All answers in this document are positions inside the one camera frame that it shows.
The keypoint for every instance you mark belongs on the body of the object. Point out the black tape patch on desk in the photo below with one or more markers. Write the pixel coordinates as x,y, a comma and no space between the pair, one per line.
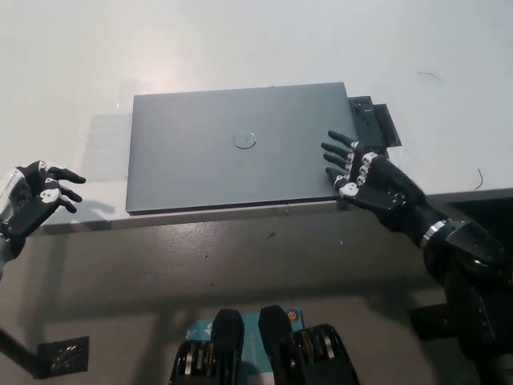
376,124

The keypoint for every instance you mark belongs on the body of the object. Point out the black floor tape patch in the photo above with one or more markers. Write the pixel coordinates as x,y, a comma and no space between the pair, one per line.
429,321
64,357

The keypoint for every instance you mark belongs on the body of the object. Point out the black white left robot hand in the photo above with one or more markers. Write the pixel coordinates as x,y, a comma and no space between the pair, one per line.
32,208

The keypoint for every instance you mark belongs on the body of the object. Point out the black metal table leg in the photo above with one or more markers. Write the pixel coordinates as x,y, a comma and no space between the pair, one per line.
20,353

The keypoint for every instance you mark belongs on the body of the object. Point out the black laptop with grey lid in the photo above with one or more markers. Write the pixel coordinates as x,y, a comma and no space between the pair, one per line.
236,148

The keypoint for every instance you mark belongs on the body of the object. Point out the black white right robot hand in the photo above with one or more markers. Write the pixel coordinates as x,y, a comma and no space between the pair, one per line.
384,192

